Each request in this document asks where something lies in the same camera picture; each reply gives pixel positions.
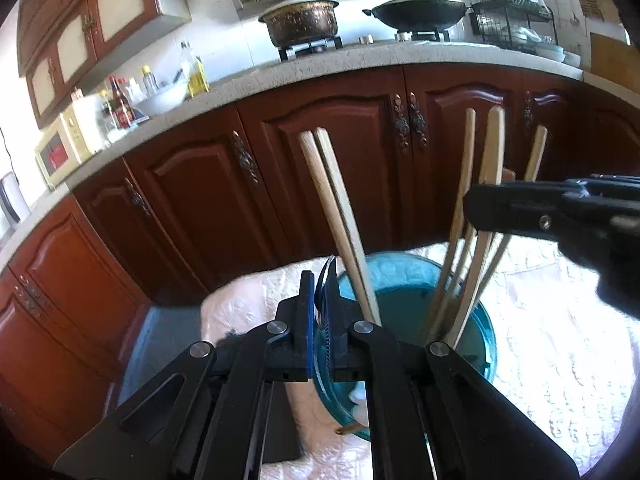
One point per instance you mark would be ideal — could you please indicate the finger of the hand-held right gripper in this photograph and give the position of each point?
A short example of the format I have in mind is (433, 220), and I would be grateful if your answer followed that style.
(610, 184)
(525, 210)

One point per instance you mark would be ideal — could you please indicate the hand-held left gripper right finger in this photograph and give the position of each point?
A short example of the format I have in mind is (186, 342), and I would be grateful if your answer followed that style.
(327, 345)

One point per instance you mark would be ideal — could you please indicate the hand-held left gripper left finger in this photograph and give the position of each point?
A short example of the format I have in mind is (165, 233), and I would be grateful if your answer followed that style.
(310, 320)

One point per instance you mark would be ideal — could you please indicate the metal spoon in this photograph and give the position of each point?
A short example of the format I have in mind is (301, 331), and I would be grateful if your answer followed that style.
(327, 275)

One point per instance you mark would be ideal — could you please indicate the white utensil holder blue rim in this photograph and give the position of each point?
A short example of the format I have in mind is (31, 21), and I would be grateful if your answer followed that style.
(400, 295)

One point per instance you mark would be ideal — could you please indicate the black smartphone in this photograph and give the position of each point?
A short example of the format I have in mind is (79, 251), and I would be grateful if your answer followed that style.
(285, 425)

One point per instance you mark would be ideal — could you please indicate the white quilted table cover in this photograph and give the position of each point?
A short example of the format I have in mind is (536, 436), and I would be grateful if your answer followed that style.
(550, 360)

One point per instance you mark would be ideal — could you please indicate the wooden cutting board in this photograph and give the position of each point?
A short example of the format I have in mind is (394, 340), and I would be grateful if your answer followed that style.
(610, 55)

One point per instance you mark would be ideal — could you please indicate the small white bowl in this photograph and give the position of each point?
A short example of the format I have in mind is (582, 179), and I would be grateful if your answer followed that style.
(572, 60)

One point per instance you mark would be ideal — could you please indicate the pale blue bowl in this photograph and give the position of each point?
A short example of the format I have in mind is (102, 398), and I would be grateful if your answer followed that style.
(549, 53)

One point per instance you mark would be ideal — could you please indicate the dark wooden base cabinets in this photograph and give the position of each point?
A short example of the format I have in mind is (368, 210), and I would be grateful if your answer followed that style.
(200, 185)

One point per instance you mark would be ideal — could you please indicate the black wok with lid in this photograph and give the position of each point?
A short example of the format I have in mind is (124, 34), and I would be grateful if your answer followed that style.
(415, 12)

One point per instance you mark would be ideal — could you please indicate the speckled stone countertop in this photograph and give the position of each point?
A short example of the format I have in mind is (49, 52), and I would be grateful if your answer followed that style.
(350, 65)

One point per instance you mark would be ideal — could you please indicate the yellow cooking oil bottle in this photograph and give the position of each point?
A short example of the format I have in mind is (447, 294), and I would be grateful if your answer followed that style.
(197, 80)

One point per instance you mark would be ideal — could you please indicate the white mixing bowl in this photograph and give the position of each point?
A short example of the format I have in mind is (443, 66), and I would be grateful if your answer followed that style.
(160, 100)

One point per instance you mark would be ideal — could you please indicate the gas stove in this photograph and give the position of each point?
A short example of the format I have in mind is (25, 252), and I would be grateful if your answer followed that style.
(310, 50)

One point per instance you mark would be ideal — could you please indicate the dark sauce bottle red label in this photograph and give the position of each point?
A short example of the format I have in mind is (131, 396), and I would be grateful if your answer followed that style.
(121, 110)

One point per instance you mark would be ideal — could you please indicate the clear bottle yellow cap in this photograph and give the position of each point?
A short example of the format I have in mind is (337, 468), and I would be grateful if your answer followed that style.
(148, 82)

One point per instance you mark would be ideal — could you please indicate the stained metal pot with lid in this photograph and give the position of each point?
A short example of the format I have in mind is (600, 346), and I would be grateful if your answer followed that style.
(300, 22)

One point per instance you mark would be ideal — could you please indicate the cream microwave oven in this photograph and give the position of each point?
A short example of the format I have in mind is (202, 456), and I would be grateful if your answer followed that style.
(60, 150)

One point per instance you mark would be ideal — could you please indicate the steel electric kettle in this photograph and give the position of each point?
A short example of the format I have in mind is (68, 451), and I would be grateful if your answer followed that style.
(12, 200)

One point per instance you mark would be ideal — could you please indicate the wooden wall cabinet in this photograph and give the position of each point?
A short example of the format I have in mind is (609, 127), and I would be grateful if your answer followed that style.
(100, 20)

